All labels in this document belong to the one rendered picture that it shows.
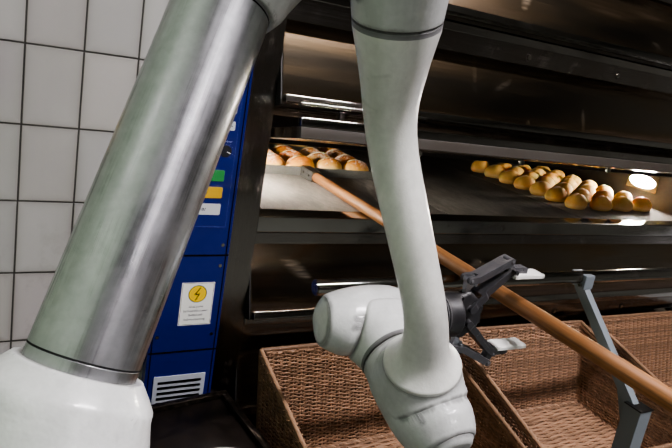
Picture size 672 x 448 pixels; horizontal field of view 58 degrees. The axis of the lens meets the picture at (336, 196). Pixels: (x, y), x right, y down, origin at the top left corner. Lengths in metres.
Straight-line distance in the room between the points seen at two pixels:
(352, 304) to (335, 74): 0.68
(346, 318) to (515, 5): 1.07
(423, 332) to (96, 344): 0.38
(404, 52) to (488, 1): 1.01
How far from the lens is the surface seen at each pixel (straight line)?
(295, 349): 1.57
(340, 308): 0.88
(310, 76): 1.39
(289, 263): 1.51
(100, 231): 0.55
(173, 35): 0.60
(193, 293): 1.41
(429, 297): 0.73
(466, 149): 1.48
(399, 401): 0.80
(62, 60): 1.27
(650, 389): 1.00
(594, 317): 1.55
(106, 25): 1.27
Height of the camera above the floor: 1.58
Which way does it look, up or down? 13 degrees down
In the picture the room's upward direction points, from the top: 10 degrees clockwise
